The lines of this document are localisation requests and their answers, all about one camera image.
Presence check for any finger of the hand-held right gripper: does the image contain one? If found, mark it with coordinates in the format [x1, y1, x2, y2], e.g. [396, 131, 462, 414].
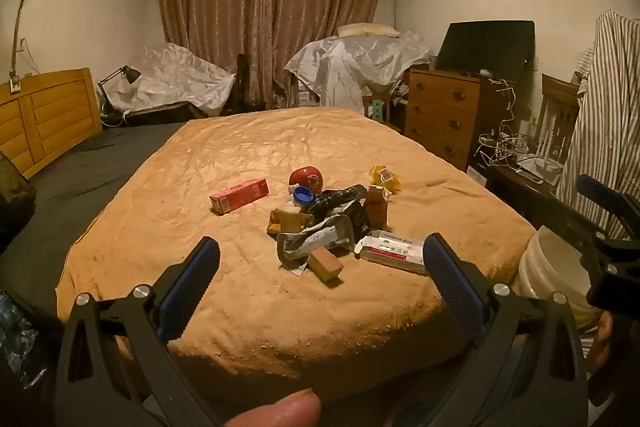
[576, 174, 640, 240]
[580, 232, 640, 310]

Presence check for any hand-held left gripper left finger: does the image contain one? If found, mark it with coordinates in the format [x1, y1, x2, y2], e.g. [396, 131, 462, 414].
[55, 236, 221, 427]

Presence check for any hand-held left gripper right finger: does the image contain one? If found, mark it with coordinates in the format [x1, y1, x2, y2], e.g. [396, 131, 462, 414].
[385, 233, 589, 427]

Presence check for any white plastic bucket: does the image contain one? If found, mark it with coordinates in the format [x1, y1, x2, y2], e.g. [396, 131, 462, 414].
[517, 227, 601, 334]

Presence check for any white red medicine box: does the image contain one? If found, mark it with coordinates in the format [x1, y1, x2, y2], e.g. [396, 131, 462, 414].
[355, 230, 430, 276]

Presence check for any beige carton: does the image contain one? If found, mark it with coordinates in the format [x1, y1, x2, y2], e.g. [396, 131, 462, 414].
[267, 202, 314, 238]

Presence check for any small brown box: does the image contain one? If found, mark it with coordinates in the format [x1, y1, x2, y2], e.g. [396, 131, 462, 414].
[306, 248, 345, 283]

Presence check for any silver wrapper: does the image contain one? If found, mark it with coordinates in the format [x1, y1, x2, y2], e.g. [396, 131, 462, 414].
[276, 214, 354, 276]

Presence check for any person's right hand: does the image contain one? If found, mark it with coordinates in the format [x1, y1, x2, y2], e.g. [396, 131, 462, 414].
[586, 310, 617, 375]

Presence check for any person's left hand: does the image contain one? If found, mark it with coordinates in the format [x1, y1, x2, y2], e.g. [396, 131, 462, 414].
[225, 391, 322, 427]

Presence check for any low dark side table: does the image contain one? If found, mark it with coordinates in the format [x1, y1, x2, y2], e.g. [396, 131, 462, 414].
[484, 156, 568, 220]

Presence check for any striped hanging cloth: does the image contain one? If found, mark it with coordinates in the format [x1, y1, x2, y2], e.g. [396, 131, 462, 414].
[555, 9, 640, 240]

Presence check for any wooden chair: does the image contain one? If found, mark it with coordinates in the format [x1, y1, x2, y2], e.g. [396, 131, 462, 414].
[532, 74, 581, 164]

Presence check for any red cardboard box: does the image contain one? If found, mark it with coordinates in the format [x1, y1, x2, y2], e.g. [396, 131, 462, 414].
[209, 179, 270, 214]

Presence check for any yellow crumpled wrapper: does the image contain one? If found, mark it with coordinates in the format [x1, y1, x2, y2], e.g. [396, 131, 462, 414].
[369, 164, 402, 195]

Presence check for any black striped sock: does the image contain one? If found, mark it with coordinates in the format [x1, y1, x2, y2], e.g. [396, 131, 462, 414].
[310, 184, 368, 212]

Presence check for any dark grey bed sheet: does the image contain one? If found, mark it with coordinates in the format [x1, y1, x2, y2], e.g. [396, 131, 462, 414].
[0, 122, 187, 323]

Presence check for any red ball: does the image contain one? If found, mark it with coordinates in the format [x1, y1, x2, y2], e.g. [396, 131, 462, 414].
[288, 166, 326, 196]

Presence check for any wooden chest of drawers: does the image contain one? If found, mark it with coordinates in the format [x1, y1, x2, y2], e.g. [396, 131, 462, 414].
[404, 68, 502, 170]

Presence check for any crinkled plastic bag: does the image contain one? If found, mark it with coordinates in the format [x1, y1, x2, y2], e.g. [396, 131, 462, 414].
[0, 291, 47, 390]

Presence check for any black flat screen television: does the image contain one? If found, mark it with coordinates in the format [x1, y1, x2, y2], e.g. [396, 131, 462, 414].
[436, 21, 536, 80]

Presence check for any clear plastic dust sheet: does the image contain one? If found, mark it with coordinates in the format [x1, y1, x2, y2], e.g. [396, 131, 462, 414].
[107, 44, 237, 116]
[285, 32, 434, 112]

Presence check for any wooden headboard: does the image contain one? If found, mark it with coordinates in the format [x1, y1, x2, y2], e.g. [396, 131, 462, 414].
[0, 68, 103, 180]

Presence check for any black desk lamp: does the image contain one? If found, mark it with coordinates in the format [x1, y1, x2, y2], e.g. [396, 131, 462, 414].
[97, 65, 142, 118]

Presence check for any cream pillow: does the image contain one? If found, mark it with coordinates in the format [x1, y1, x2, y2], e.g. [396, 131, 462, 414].
[336, 23, 399, 39]

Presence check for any brown patterned curtain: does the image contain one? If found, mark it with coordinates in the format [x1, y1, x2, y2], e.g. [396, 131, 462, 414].
[152, 0, 386, 108]

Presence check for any tangle of white cables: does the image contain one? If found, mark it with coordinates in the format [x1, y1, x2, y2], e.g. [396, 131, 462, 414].
[475, 77, 542, 168]

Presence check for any wall cable conduit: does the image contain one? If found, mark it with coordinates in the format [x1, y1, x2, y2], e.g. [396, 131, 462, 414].
[9, 0, 68, 94]

